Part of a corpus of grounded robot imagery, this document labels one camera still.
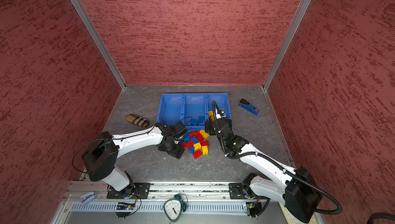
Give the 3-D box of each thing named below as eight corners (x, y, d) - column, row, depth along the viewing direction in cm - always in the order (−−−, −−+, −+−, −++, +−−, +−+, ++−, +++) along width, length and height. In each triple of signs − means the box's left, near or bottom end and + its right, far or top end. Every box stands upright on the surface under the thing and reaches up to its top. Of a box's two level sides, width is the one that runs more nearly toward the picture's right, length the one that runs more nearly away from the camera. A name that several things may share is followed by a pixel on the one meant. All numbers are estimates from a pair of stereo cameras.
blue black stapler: (238, 104, 112) (239, 101, 109) (241, 101, 114) (242, 98, 111) (256, 116, 106) (258, 112, 102) (259, 112, 108) (260, 109, 104)
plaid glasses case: (126, 122, 102) (124, 118, 99) (132, 115, 106) (130, 112, 103) (145, 130, 98) (143, 127, 95) (150, 122, 102) (149, 119, 99)
